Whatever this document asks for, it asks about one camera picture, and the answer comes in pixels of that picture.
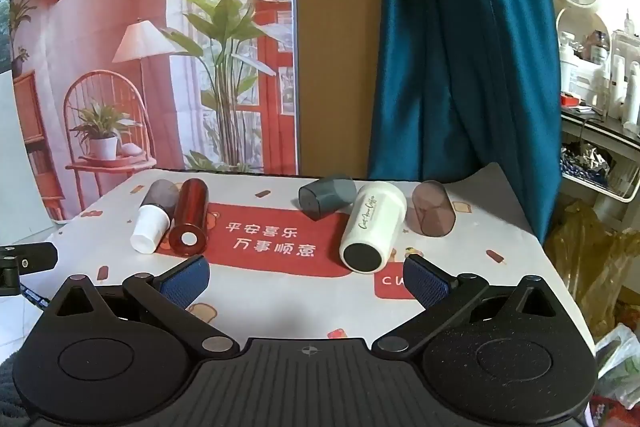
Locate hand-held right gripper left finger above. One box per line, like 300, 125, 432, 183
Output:
49, 255, 240, 355

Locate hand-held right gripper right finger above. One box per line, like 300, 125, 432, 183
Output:
375, 254, 568, 355

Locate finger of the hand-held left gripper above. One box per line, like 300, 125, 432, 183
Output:
0, 242, 59, 297

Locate small white cup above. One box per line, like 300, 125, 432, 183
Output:
130, 204, 170, 254

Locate brown translucent cup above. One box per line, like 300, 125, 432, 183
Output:
404, 180, 457, 238

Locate red metallic cup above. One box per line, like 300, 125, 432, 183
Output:
167, 178, 210, 257

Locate tall white cup black base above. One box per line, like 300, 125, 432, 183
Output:
339, 182, 409, 273

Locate dark translucent cup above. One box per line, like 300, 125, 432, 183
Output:
142, 179, 180, 221

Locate grey-blue translucent cup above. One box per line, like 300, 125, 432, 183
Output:
298, 175, 357, 222

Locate printed red and white tablecloth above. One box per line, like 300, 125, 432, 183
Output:
20, 162, 597, 349

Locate yellow plastic bag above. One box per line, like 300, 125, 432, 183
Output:
544, 201, 640, 334

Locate shiny foil packets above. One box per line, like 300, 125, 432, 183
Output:
560, 144, 617, 184

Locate green and white plastic bag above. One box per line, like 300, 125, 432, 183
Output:
594, 322, 640, 409

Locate teal curtain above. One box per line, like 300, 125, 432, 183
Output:
367, 0, 564, 249

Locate white storage rack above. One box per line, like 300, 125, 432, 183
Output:
559, 106, 640, 204

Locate white arched cosmetic organizer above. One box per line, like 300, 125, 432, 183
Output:
555, 7, 614, 98

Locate group of white cosmetic bottles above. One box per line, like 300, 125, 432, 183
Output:
586, 9, 640, 134

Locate printed room scene wall tapestry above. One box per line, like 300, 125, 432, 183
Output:
10, 0, 302, 224

